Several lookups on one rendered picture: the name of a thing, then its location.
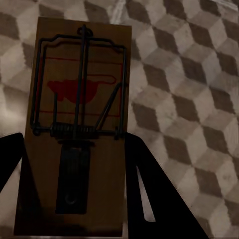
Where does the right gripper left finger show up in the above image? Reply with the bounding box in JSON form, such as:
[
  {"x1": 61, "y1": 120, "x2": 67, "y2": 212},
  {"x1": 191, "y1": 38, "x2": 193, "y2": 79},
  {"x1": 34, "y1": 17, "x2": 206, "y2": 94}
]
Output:
[{"x1": 0, "y1": 132, "x2": 24, "y2": 192}]

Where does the mousetrap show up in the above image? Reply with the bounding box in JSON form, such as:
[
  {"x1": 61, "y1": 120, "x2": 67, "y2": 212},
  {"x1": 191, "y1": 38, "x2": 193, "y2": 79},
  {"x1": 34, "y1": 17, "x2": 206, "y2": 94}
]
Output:
[{"x1": 13, "y1": 17, "x2": 132, "y2": 237}]

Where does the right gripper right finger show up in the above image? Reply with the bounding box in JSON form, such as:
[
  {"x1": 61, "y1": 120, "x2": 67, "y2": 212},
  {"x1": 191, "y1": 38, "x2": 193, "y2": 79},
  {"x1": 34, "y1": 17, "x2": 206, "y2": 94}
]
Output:
[{"x1": 125, "y1": 132, "x2": 209, "y2": 239}]

